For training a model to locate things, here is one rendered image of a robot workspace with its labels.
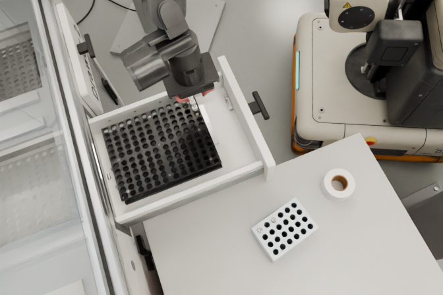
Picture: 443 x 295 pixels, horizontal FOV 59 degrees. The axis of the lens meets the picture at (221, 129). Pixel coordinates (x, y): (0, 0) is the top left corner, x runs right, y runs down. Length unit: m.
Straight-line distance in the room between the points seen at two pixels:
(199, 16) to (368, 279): 1.60
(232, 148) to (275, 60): 1.16
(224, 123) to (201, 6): 1.33
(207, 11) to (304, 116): 0.89
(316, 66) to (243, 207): 0.89
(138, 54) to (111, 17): 1.68
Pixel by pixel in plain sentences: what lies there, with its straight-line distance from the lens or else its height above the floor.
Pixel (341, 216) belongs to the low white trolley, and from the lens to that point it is 0.96.
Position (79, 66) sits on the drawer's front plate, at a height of 0.93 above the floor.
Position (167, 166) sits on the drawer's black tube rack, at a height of 0.90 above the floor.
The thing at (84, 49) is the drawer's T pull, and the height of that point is 0.91.
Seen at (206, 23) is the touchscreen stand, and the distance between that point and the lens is 2.12.
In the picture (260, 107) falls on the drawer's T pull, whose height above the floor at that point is 0.91.
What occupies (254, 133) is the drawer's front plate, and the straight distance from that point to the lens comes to 0.82.
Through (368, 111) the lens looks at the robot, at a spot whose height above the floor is 0.28.
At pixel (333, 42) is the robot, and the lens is 1.77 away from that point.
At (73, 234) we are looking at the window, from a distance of 0.64.
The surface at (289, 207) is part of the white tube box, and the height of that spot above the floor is 0.80.
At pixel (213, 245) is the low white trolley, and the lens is 0.93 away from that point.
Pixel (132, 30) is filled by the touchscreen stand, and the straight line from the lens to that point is 2.17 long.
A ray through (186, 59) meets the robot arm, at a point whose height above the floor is 1.15.
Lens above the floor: 1.68
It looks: 66 degrees down
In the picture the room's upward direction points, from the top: 9 degrees counter-clockwise
